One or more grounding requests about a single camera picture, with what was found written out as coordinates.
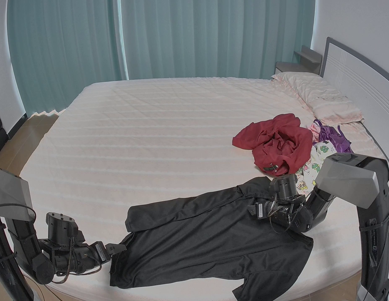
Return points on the grey bedside table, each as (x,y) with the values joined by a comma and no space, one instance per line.
(294,66)

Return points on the blue-green curtain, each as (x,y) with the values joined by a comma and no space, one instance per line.
(213,27)
(66,42)

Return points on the white printed garment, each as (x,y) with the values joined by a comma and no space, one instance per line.
(316,158)

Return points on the bed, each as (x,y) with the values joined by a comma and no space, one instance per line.
(150,136)

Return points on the dark red garment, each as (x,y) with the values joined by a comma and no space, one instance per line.
(276,143)

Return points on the pink garment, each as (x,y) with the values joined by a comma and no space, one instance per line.
(314,129)

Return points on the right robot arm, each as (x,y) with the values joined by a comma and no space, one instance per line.
(348,174)

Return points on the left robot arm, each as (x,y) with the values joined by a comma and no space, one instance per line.
(12,193)

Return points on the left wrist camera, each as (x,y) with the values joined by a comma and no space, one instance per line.
(78,235)

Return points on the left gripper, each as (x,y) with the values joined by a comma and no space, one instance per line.
(91,254)

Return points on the purple satin garment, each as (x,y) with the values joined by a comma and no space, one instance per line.
(335,138)

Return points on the black T-shirt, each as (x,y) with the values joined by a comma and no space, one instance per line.
(197,240)

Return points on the pale pink pillow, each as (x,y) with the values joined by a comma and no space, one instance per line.
(319,96)

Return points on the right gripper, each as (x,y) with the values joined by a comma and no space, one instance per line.
(260,211)

